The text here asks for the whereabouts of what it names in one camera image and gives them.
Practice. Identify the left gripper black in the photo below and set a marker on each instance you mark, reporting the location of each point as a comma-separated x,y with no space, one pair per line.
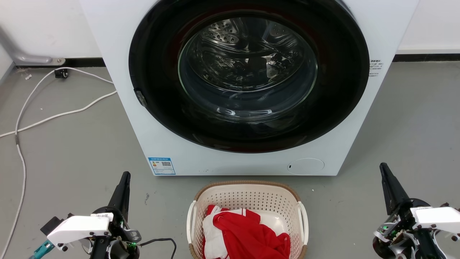
122,244

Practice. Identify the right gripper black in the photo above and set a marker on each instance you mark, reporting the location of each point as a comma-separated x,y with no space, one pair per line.
402,237

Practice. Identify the cream plastic laundry basket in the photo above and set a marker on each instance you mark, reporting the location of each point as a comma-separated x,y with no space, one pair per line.
248,196

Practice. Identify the blue energy label sticker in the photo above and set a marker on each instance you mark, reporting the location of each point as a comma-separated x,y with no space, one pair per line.
161,166

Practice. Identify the round white filter cover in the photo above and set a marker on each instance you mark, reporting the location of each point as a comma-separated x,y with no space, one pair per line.
306,166

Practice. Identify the teal connector plug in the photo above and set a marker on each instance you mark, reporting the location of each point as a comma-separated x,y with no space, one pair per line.
42,249

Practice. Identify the black round washer door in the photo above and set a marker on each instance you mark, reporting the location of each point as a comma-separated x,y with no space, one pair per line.
158,108

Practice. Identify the small text sticker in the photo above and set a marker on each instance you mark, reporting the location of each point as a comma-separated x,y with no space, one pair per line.
375,68

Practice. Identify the red and white garment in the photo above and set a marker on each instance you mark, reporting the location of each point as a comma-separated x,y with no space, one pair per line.
248,237

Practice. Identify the small black caster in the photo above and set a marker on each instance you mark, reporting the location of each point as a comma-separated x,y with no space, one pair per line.
61,73

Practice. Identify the white front-load washing machine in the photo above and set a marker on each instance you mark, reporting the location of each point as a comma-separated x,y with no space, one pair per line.
377,32

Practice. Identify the grey metal pipe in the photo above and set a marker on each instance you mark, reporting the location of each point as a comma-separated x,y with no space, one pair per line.
21,57

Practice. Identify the steel washer drum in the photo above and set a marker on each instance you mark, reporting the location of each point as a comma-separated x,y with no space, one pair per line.
248,68

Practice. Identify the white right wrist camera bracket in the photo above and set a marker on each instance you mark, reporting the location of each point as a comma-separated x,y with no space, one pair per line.
436,217

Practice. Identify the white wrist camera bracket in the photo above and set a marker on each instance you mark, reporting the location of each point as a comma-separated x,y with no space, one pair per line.
77,227
436,217

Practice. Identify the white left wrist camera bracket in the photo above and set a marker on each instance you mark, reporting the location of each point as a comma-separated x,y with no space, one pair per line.
77,227

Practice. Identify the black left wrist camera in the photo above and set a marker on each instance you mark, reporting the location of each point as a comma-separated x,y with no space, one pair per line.
51,225

